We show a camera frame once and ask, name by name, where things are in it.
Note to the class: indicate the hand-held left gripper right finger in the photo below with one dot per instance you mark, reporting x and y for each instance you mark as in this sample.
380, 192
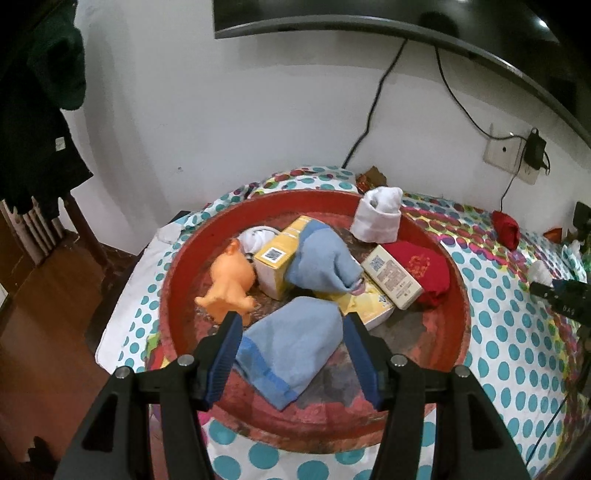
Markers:
362, 364

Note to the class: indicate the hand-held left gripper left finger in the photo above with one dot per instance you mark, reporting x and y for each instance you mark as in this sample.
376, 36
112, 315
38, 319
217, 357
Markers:
224, 364

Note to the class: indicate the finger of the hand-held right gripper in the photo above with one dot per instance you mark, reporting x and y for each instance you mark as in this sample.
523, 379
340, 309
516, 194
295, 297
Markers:
544, 290

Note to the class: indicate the yellow carton box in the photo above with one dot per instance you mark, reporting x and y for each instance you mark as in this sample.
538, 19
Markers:
277, 272
364, 311

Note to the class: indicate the round red tray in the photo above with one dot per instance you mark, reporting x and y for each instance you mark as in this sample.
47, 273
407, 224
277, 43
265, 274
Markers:
415, 369

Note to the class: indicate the light blue sock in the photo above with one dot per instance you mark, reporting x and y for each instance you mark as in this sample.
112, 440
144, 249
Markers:
323, 263
291, 346

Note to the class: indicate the orange rubber toy figure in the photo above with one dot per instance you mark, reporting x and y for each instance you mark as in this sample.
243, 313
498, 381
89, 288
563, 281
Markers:
231, 281

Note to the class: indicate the beige printed box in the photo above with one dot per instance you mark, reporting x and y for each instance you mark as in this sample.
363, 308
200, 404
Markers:
392, 277

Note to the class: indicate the white sock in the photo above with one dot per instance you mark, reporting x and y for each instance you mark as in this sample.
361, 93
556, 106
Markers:
540, 271
254, 237
376, 221

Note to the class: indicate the polka dot tablecloth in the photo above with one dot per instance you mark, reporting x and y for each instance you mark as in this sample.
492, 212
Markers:
503, 332

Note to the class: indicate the red sock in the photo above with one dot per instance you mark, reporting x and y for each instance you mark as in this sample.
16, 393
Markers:
505, 228

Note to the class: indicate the red pouch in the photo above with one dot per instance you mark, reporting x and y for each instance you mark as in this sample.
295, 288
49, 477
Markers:
425, 267

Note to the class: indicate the black power adapter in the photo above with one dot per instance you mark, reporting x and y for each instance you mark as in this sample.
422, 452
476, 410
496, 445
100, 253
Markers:
535, 147

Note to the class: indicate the brown candy wrappers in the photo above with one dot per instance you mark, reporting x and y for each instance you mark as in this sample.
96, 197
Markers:
371, 177

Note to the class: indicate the ribbed beige panel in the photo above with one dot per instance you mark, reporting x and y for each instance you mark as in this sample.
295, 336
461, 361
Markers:
32, 230

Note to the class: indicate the black hanging garment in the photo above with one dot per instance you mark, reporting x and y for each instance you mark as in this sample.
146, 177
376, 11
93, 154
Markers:
27, 147

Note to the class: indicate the dark green hanging garment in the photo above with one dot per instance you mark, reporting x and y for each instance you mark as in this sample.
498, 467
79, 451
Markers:
60, 64

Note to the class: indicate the white wall socket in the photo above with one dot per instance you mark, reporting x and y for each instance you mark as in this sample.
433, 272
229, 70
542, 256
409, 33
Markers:
501, 150

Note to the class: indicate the dark wooden post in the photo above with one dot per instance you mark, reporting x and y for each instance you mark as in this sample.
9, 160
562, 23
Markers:
83, 226

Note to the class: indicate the black wall television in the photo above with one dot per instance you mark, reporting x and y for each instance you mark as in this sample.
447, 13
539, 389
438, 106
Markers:
323, 14

